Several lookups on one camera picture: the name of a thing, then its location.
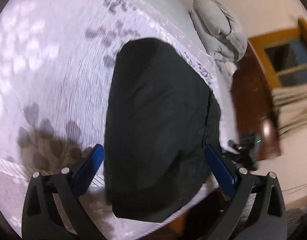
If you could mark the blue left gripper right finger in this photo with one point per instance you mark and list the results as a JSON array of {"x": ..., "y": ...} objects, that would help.
[{"x": 223, "y": 170}]

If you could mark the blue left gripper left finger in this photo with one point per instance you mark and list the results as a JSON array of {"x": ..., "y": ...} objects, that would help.
[{"x": 86, "y": 168}]

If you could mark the black pants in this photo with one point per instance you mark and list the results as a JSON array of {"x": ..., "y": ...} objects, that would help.
[{"x": 161, "y": 114}]

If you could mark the dark wooden headboard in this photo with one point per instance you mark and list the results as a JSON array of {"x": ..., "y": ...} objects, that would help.
[{"x": 253, "y": 105}]

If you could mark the beige curtain right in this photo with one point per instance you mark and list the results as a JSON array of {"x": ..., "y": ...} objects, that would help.
[{"x": 290, "y": 106}]

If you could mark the white cloth on duvet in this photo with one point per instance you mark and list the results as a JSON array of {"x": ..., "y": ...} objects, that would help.
[{"x": 231, "y": 68}]

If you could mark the wooden framed window right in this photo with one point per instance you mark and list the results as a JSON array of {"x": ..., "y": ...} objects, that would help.
[{"x": 282, "y": 55}]

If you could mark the folded grey duvet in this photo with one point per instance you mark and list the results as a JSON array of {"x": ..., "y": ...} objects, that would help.
[{"x": 220, "y": 31}]

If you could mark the bed with grey sheet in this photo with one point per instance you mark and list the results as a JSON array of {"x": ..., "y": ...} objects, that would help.
[{"x": 106, "y": 92}]

